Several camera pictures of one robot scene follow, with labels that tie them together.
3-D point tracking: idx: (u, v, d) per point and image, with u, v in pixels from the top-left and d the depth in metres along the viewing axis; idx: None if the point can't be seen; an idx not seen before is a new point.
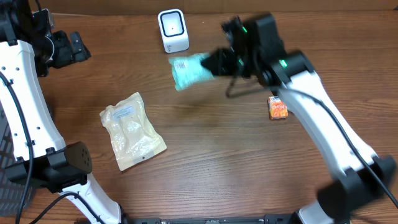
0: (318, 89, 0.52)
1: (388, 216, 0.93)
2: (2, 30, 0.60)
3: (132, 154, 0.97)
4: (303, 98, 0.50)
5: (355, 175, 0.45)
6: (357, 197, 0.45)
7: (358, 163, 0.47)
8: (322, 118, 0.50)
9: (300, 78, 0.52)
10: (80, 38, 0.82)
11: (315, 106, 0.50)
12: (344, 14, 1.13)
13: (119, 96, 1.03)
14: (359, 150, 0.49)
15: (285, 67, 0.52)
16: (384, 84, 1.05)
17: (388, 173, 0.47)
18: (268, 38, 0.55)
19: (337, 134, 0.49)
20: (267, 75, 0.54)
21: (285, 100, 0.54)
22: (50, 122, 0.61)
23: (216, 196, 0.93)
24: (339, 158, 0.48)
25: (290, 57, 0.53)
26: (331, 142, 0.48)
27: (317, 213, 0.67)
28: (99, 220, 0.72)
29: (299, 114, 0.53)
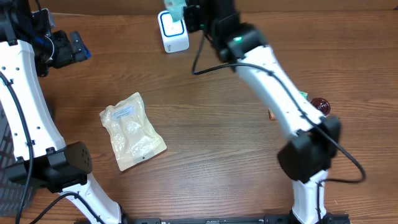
0: (270, 63, 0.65)
1: (392, 216, 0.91)
2: (2, 29, 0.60)
3: (132, 155, 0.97)
4: (258, 72, 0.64)
5: (303, 134, 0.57)
6: (306, 152, 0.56)
7: (308, 125, 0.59)
8: (273, 88, 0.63)
9: (255, 53, 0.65)
10: (79, 37, 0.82)
11: (269, 78, 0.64)
12: (343, 14, 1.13)
13: (119, 96, 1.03)
14: (307, 114, 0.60)
15: (239, 41, 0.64)
16: (384, 84, 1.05)
17: (333, 130, 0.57)
18: (226, 7, 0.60)
19: (287, 101, 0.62)
20: (224, 51, 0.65)
21: (246, 76, 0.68)
22: (50, 121, 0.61)
23: (216, 196, 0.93)
24: (291, 120, 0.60)
25: (244, 32, 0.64)
26: (282, 107, 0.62)
27: (299, 195, 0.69)
28: (99, 220, 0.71)
29: (259, 87, 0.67)
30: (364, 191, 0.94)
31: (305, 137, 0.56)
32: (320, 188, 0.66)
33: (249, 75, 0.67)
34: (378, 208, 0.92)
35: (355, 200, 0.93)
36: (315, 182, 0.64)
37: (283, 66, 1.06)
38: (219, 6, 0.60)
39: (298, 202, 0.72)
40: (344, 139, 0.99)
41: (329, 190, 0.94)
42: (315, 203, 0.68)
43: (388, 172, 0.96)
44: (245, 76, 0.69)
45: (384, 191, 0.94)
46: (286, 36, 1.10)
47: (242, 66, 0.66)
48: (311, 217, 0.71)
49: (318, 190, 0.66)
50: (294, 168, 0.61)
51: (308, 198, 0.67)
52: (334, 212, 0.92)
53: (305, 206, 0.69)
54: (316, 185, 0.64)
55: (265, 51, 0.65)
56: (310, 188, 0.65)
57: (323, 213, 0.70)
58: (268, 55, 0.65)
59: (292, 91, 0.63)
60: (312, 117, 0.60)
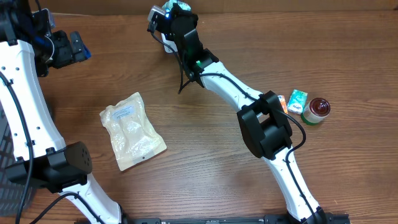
0: (221, 68, 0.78)
1: (391, 216, 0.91)
2: (2, 30, 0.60)
3: (132, 154, 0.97)
4: (212, 76, 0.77)
5: (247, 109, 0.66)
6: (253, 124, 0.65)
7: (250, 102, 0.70)
8: (226, 84, 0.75)
9: (211, 67, 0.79)
10: (80, 38, 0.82)
11: (221, 78, 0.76)
12: (343, 14, 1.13)
13: (119, 96, 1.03)
14: (250, 93, 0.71)
15: (199, 65, 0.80)
16: (384, 84, 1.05)
17: (272, 102, 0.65)
18: (191, 42, 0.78)
19: (234, 89, 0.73)
20: (192, 74, 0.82)
21: (208, 84, 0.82)
22: (50, 122, 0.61)
23: (216, 196, 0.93)
24: (238, 102, 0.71)
25: (203, 58, 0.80)
26: (231, 94, 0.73)
27: (280, 182, 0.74)
28: (99, 220, 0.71)
29: (218, 89, 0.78)
30: (364, 191, 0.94)
31: (249, 111, 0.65)
32: (292, 167, 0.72)
33: (210, 83, 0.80)
34: (378, 208, 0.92)
35: (354, 200, 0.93)
36: (283, 160, 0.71)
37: (283, 66, 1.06)
38: (186, 42, 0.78)
39: (286, 198, 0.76)
40: (344, 139, 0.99)
41: (329, 191, 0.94)
42: (297, 187, 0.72)
43: (388, 172, 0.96)
44: (210, 88, 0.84)
45: (384, 191, 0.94)
46: (286, 36, 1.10)
47: (205, 79, 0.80)
48: (299, 205, 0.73)
49: (290, 170, 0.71)
50: (254, 145, 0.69)
51: (286, 181, 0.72)
52: (334, 212, 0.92)
53: (289, 193, 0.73)
54: (284, 162, 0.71)
55: (218, 65, 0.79)
56: (282, 168, 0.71)
57: (314, 203, 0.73)
58: (222, 66, 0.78)
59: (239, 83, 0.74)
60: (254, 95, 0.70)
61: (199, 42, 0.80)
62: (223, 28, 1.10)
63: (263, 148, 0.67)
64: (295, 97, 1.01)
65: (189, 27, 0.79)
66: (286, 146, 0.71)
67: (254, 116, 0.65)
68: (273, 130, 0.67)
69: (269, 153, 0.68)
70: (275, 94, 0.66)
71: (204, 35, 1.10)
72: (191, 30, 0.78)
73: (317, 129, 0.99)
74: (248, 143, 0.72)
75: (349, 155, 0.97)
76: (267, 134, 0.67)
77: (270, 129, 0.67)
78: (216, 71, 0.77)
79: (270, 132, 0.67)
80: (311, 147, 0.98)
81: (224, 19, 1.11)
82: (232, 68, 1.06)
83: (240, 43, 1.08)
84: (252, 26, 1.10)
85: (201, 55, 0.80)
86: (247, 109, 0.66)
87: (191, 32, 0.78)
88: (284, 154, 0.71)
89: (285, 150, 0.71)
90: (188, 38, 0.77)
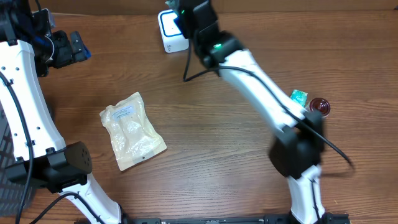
0: (250, 63, 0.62)
1: (390, 216, 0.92)
2: (2, 30, 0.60)
3: (132, 154, 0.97)
4: (239, 73, 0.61)
5: (287, 129, 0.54)
6: (292, 147, 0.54)
7: (291, 120, 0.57)
8: (255, 88, 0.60)
9: (235, 58, 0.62)
10: (80, 37, 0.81)
11: (249, 76, 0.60)
12: (343, 14, 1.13)
13: (119, 96, 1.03)
14: (290, 108, 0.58)
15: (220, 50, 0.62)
16: (383, 84, 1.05)
17: (316, 122, 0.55)
18: (204, 17, 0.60)
19: (269, 99, 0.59)
20: (208, 59, 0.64)
21: (228, 79, 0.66)
22: (50, 122, 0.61)
23: (216, 196, 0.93)
24: (273, 117, 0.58)
25: (224, 43, 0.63)
26: (264, 104, 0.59)
27: (296, 195, 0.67)
28: (99, 220, 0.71)
29: (242, 88, 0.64)
30: (364, 191, 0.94)
31: (289, 132, 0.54)
32: (314, 184, 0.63)
33: (232, 78, 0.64)
34: (378, 208, 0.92)
35: (355, 200, 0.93)
36: (309, 179, 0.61)
37: (283, 66, 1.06)
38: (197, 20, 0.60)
39: (295, 203, 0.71)
40: (344, 139, 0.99)
41: (329, 191, 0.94)
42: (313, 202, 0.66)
43: (388, 172, 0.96)
44: (228, 79, 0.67)
45: (384, 191, 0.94)
46: (286, 36, 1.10)
47: (225, 72, 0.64)
48: (310, 216, 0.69)
49: (311, 186, 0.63)
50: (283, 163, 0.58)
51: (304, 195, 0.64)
52: (334, 211, 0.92)
53: (302, 204, 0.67)
54: (309, 181, 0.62)
55: (245, 55, 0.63)
56: (304, 186, 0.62)
57: (321, 211, 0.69)
58: (250, 60, 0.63)
59: (275, 89, 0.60)
60: (295, 112, 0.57)
61: (214, 17, 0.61)
62: (223, 28, 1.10)
63: (295, 169, 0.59)
64: (295, 96, 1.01)
65: None
66: (316, 165, 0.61)
67: (296, 138, 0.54)
68: (310, 152, 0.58)
69: (298, 173, 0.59)
70: (319, 113, 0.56)
71: None
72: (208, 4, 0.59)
73: None
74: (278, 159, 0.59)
75: (349, 155, 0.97)
76: (303, 157, 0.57)
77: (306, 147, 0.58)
78: (243, 66, 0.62)
79: (306, 153, 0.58)
80: None
81: (224, 19, 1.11)
82: None
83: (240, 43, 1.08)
84: (252, 26, 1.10)
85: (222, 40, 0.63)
86: (288, 131, 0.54)
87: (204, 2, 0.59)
88: (312, 173, 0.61)
89: (313, 170, 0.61)
90: (199, 12, 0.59)
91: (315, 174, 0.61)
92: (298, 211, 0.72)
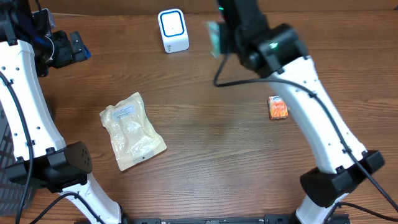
0: (312, 79, 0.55)
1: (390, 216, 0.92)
2: (2, 30, 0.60)
3: (132, 154, 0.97)
4: (297, 91, 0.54)
5: (344, 176, 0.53)
6: (342, 193, 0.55)
7: (350, 162, 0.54)
8: (312, 112, 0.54)
9: (293, 66, 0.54)
10: (80, 37, 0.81)
11: (310, 99, 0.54)
12: (343, 14, 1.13)
13: (119, 96, 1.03)
14: (351, 146, 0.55)
15: (277, 50, 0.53)
16: (383, 84, 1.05)
17: (375, 168, 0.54)
18: (247, 18, 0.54)
19: (329, 131, 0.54)
20: (254, 56, 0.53)
21: (278, 90, 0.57)
22: (50, 122, 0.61)
23: (216, 196, 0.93)
24: (329, 154, 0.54)
25: (282, 40, 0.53)
26: (323, 139, 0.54)
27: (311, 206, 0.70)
28: (99, 220, 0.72)
29: (292, 106, 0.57)
30: (364, 191, 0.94)
31: (346, 180, 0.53)
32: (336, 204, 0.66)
33: (283, 93, 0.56)
34: (378, 208, 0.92)
35: (355, 200, 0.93)
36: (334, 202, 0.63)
37: None
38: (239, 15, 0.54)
39: (306, 211, 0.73)
40: None
41: None
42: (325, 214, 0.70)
43: (388, 172, 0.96)
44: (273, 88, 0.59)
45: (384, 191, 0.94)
46: None
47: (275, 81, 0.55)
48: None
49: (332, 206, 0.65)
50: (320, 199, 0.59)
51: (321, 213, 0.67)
52: (334, 212, 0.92)
53: (315, 218, 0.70)
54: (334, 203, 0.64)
55: (308, 65, 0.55)
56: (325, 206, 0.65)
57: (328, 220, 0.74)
58: (313, 73, 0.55)
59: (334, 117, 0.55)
60: (355, 152, 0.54)
61: (260, 13, 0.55)
62: None
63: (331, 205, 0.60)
64: None
65: None
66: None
67: (349, 186, 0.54)
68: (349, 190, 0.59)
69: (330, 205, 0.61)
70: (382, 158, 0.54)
71: (204, 35, 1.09)
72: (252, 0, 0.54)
73: None
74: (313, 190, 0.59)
75: None
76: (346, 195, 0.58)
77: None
78: (303, 82, 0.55)
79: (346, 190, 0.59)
80: None
81: None
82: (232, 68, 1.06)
83: None
84: None
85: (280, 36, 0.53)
86: (343, 176, 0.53)
87: None
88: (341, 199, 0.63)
89: None
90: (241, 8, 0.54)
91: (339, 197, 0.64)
92: (305, 218, 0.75)
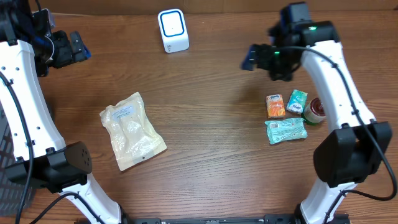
0: (337, 56, 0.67)
1: (389, 216, 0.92)
2: (2, 30, 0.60)
3: (132, 154, 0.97)
4: (323, 61, 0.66)
5: (349, 130, 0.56)
6: (346, 150, 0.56)
7: (357, 121, 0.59)
8: (332, 78, 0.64)
9: (324, 46, 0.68)
10: (80, 37, 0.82)
11: (332, 70, 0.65)
12: (343, 14, 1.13)
13: (119, 96, 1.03)
14: (360, 111, 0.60)
15: (314, 31, 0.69)
16: (383, 84, 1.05)
17: (382, 135, 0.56)
18: (298, 18, 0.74)
19: (343, 94, 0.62)
20: (296, 37, 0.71)
21: (310, 65, 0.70)
22: (50, 121, 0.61)
23: (216, 196, 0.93)
24: (338, 110, 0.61)
25: (321, 27, 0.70)
26: (335, 98, 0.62)
27: (317, 198, 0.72)
28: (99, 220, 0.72)
29: (318, 78, 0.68)
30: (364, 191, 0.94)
31: (350, 135, 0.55)
32: (341, 196, 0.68)
33: (313, 65, 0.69)
34: (378, 208, 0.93)
35: (355, 200, 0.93)
36: (339, 190, 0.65)
37: None
38: (292, 15, 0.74)
39: (311, 200, 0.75)
40: None
41: None
42: (329, 207, 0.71)
43: (388, 172, 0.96)
44: (307, 67, 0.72)
45: (384, 191, 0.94)
46: None
47: (310, 55, 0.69)
48: (317, 219, 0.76)
49: (337, 198, 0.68)
50: (326, 166, 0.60)
51: (326, 200, 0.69)
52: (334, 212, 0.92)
53: (319, 208, 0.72)
54: (339, 191, 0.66)
55: (336, 47, 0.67)
56: (330, 193, 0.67)
57: (329, 218, 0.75)
58: (339, 55, 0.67)
59: (352, 88, 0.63)
60: (364, 118, 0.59)
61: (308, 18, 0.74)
62: (223, 28, 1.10)
63: (337, 178, 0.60)
64: (295, 97, 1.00)
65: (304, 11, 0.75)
66: (355, 181, 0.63)
67: (354, 142, 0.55)
68: (359, 165, 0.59)
69: (338, 180, 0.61)
70: (390, 128, 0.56)
71: (204, 35, 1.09)
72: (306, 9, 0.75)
73: (317, 129, 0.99)
74: (323, 158, 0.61)
75: None
76: (351, 166, 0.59)
77: (356, 160, 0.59)
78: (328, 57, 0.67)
79: (355, 165, 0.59)
80: (311, 147, 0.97)
81: (224, 20, 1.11)
82: (232, 68, 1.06)
83: (240, 43, 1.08)
84: (252, 26, 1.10)
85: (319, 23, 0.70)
86: (347, 131, 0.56)
87: (301, 7, 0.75)
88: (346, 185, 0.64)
89: (349, 183, 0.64)
90: (295, 10, 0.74)
91: (347, 187, 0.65)
92: (307, 210, 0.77)
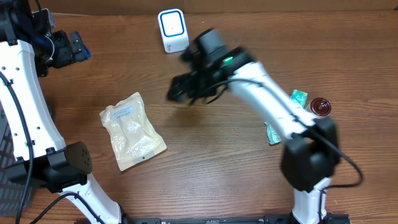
0: (260, 75, 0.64)
1: (389, 216, 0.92)
2: (2, 30, 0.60)
3: (132, 154, 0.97)
4: (249, 85, 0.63)
5: (298, 137, 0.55)
6: (304, 155, 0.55)
7: (301, 127, 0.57)
8: (263, 97, 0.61)
9: (245, 70, 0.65)
10: (80, 37, 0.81)
11: (259, 88, 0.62)
12: (343, 14, 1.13)
13: (119, 96, 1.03)
14: (300, 116, 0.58)
15: (231, 62, 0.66)
16: (383, 83, 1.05)
17: (328, 130, 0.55)
18: (212, 47, 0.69)
19: (278, 108, 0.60)
20: (217, 73, 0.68)
21: (239, 92, 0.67)
22: (50, 121, 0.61)
23: (216, 196, 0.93)
24: (283, 126, 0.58)
25: (236, 54, 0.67)
26: (273, 114, 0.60)
27: (301, 202, 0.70)
28: (99, 220, 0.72)
29: (253, 102, 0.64)
30: (364, 191, 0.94)
31: (300, 140, 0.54)
32: (323, 195, 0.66)
33: (243, 92, 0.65)
34: (378, 208, 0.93)
35: (355, 200, 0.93)
36: (319, 189, 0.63)
37: (283, 66, 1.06)
38: (205, 46, 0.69)
39: (300, 206, 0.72)
40: (342, 139, 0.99)
41: (329, 191, 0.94)
42: (317, 206, 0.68)
43: (388, 172, 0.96)
44: (239, 94, 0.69)
45: (384, 191, 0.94)
46: (286, 36, 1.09)
47: (235, 84, 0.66)
48: (313, 219, 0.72)
49: (319, 198, 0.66)
50: (296, 175, 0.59)
51: (311, 202, 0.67)
52: (334, 212, 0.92)
53: (308, 211, 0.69)
54: (319, 190, 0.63)
55: (254, 68, 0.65)
56: (312, 196, 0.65)
57: (323, 214, 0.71)
58: (260, 72, 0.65)
59: (284, 98, 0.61)
60: (306, 120, 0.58)
61: (221, 45, 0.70)
62: (223, 28, 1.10)
63: (310, 182, 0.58)
64: (295, 97, 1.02)
65: (214, 37, 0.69)
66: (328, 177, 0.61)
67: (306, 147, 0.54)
68: (323, 163, 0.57)
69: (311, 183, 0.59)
70: (331, 120, 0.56)
71: None
72: (216, 35, 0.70)
73: None
74: (289, 168, 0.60)
75: (349, 155, 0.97)
76: (315, 167, 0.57)
77: (319, 159, 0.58)
78: (252, 79, 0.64)
79: (318, 165, 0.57)
80: None
81: (224, 19, 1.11)
82: None
83: (240, 43, 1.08)
84: (252, 26, 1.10)
85: (232, 50, 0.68)
86: (296, 138, 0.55)
87: (211, 34, 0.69)
88: (322, 183, 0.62)
89: (324, 181, 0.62)
90: (208, 41, 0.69)
91: (324, 186, 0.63)
92: (300, 214, 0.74)
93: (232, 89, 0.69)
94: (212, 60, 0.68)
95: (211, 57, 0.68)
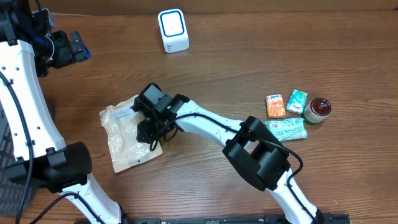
0: (194, 107, 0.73)
1: (389, 216, 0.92)
2: (2, 30, 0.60)
3: (127, 157, 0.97)
4: (187, 118, 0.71)
5: (232, 143, 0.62)
6: (243, 157, 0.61)
7: (232, 135, 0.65)
8: (202, 123, 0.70)
9: (184, 109, 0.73)
10: (80, 37, 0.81)
11: (196, 117, 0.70)
12: (343, 14, 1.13)
13: (119, 96, 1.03)
14: (232, 126, 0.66)
15: (172, 109, 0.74)
16: (383, 83, 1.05)
17: (255, 127, 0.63)
18: (156, 98, 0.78)
19: (213, 125, 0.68)
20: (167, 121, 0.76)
21: (185, 127, 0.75)
22: (50, 121, 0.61)
23: (216, 196, 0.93)
24: (221, 138, 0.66)
25: (174, 102, 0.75)
26: (211, 131, 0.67)
27: (282, 205, 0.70)
28: (99, 220, 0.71)
29: (197, 129, 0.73)
30: (364, 191, 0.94)
31: (235, 145, 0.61)
32: (293, 188, 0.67)
33: (187, 126, 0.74)
34: (378, 208, 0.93)
35: (355, 200, 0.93)
36: (285, 185, 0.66)
37: (283, 66, 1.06)
38: (150, 99, 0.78)
39: (286, 210, 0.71)
40: (342, 139, 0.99)
41: (329, 190, 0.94)
42: (298, 202, 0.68)
43: (388, 172, 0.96)
44: (189, 129, 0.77)
45: (384, 191, 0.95)
46: (286, 36, 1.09)
47: (181, 122, 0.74)
48: (306, 219, 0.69)
49: (291, 191, 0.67)
50: (250, 179, 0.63)
51: (288, 200, 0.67)
52: (334, 212, 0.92)
53: (291, 210, 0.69)
54: (286, 185, 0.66)
55: (191, 104, 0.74)
56: (283, 193, 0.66)
57: (311, 210, 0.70)
58: (195, 104, 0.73)
59: (216, 116, 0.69)
60: (236, 125, 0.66)
61: (161, 96, 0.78)
62: (223, 28, 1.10)
63: (267, 180, 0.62)
64: (295, 97, 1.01)
65: (153, 89, 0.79)
66: (285, 170, 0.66)
67: (242, 149, 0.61)
68: (270, 158, 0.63)
69: (270, 182, 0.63)
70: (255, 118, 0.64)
71: (204, 35, 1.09)
72: (157, 88, 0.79)
73: (317, 129, 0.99)
74: (244, 176, 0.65)
75: (349, 155, 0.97)
76: (263, 164, 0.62)
77: (264, 156, 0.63)
78: (189, 112, 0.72)
79: (266, 160, 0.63)
80: (311, 147, 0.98)
81: (224, 20, 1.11)
82: (231, 68, 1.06)
83: (240, 43, 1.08)
84: (252, 26, 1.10)
85: (171, 100, 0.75)
86: (232, 144, 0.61)
87: (150, 88, 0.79)
88: (285, 178, 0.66)
89: (285, 174, 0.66)
90: (150, 95, 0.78)
91: (289, 179, 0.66)
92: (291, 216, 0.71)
93: (183, 129, 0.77)
94: (159, 110, 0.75)
95: (157, 108, 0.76)
